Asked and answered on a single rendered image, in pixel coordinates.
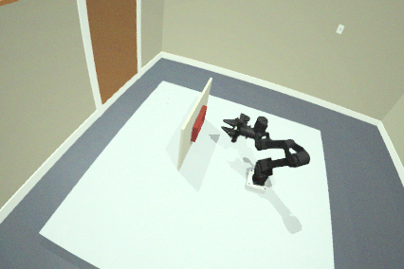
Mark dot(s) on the beige flat board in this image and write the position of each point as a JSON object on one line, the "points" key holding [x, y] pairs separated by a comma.
{"points": [[186, 130]]}

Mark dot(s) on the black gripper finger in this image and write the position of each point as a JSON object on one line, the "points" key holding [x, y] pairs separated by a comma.
{"points": [[231, 122], [229, 131]]}

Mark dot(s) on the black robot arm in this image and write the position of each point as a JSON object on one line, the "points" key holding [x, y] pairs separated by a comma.
{"points": [[264, 167]]}

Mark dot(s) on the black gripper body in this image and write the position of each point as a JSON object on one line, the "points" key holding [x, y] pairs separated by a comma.
{"points": [[244, 130]]}

